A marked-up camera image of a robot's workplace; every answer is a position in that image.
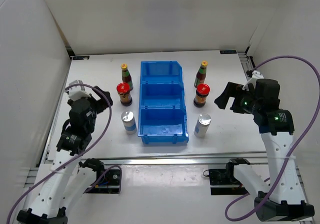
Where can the silver-cap white shaker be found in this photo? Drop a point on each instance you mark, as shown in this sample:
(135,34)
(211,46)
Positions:
(202,125)
(128,120)

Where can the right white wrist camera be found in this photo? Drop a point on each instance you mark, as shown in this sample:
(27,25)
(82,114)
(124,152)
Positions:
(253,76)

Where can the yellow-cap sauce bottle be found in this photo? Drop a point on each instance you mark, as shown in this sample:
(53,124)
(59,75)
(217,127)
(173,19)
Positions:
(126,76)
(201,74)

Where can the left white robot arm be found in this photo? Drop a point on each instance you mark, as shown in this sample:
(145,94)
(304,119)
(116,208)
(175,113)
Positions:
(69,178)

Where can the aluminium front rail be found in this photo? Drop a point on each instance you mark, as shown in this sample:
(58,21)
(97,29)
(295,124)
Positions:
(219,160)

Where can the aluminium rail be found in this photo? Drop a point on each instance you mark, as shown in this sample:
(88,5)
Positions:
(247,63)
(219,160)

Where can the right yellow-cap sauce bottle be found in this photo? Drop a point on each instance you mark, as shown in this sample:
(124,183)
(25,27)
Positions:
(201,74)

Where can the left black corner label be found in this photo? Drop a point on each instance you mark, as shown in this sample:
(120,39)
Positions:
(86,57)

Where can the black corner label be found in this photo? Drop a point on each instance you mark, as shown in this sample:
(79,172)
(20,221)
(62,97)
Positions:
(228,52)
(86,57)

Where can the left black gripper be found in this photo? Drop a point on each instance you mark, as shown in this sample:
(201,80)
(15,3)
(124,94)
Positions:
(101,104)

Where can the right black corner label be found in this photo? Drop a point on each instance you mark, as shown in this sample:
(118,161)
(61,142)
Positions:
(228,52)

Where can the left yellow-cap sauce bottle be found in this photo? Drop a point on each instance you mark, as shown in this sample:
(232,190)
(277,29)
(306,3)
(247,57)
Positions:
(126,76)

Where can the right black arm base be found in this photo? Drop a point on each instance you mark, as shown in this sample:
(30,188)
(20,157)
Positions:
(221,184)

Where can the right red-lid chili jar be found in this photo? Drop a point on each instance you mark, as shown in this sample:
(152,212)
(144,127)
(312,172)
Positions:
(202,92)

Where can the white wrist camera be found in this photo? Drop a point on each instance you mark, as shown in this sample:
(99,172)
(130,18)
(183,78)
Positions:
(77,92)
(253,76)

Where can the left red-lid chili jar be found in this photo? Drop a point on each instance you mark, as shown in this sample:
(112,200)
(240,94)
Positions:
(123,90)

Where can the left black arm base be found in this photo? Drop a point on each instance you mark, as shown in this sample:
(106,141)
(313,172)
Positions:
(109,181)

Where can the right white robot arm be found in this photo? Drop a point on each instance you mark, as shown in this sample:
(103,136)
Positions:
(283,199)

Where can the blue three-compartment plastic bin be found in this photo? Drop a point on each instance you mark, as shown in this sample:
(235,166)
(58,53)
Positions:
(162,114)

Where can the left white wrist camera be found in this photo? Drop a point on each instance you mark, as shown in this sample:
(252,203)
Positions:
(77,92)

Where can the red-lid chili jar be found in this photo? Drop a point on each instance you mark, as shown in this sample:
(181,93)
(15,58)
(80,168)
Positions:
(202,92)
(123,90)

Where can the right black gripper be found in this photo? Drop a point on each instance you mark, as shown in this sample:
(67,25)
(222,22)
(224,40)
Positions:
(231,90)

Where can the aluminium right rail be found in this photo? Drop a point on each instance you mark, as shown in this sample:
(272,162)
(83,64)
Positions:
(247,63)

